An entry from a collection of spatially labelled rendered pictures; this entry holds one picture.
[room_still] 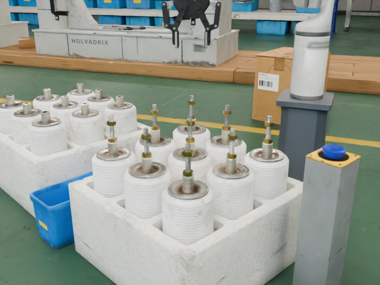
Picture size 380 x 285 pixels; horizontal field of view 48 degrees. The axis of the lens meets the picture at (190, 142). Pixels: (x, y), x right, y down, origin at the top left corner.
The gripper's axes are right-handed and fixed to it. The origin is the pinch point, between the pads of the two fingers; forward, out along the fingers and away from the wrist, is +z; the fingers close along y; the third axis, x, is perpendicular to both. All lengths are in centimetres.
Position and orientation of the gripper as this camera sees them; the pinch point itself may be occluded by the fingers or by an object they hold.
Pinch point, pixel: (191, 42)
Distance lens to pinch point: 103.5
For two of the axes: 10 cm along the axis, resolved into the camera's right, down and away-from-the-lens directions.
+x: -1.0, 3.5, -9.3
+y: -9.9, -0.4, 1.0
